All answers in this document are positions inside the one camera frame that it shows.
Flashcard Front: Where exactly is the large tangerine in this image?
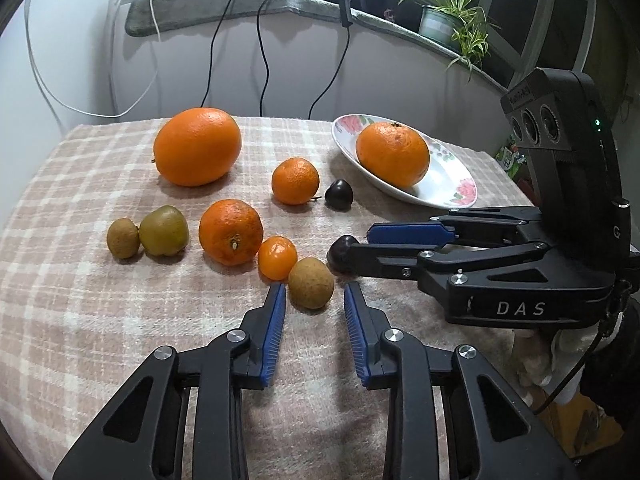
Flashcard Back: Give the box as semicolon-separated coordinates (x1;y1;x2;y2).
198;199;264;267

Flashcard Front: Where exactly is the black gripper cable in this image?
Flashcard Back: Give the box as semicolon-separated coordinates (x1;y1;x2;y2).
535;280;628;416

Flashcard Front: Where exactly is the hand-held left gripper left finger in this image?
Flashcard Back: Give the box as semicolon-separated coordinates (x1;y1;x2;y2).
52;282;288;480

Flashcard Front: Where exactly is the medium tangerine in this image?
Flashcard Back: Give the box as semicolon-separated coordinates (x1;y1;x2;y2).
271;157;321;206

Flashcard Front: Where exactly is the large oval orange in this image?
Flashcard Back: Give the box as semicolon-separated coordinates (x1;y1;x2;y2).
152;107;242;187

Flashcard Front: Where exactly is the dark purple plum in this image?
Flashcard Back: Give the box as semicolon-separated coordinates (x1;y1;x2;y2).
327;235;360;275
324;179;355;208

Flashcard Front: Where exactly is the black cable with inline box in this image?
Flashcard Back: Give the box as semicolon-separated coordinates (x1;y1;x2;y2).
307;0;363;120

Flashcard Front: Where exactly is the dark window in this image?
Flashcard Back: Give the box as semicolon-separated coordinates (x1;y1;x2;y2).
220;0;601;91

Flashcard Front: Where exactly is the pink checkered tablecloth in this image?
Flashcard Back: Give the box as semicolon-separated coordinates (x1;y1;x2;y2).
0;117;551;480

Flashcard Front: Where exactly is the white floral plate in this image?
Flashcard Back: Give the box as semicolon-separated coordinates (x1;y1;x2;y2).
331;114;478;209

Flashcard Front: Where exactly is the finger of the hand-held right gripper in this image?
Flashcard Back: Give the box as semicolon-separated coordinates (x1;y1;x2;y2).
344;241;551;283
366;206;544;251

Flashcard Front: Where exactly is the brown longan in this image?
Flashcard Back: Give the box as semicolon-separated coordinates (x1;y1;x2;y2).
106;217;141;260
288;257;335;310

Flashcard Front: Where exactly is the green printed box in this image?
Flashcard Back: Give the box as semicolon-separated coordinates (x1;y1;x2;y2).
495;140;528;181

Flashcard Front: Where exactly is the olive green fruit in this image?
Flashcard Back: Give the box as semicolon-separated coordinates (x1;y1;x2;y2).
138;205;190;257

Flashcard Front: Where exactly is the person's right hand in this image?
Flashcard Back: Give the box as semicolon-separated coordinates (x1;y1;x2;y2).
511;327;601;403

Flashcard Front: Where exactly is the small tangerine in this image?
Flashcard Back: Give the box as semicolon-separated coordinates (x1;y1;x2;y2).
257;236;298;281

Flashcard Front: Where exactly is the potted spider plant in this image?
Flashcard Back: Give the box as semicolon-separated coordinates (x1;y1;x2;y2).
397;0;501;83

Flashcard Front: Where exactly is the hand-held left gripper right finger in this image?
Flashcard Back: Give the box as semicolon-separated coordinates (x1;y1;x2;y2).
343;281;581;480

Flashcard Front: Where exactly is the round orange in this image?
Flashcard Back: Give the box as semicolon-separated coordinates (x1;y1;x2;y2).
355;121;431;188

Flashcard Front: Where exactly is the white cable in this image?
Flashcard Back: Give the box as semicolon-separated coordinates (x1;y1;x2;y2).
24;0;168;118

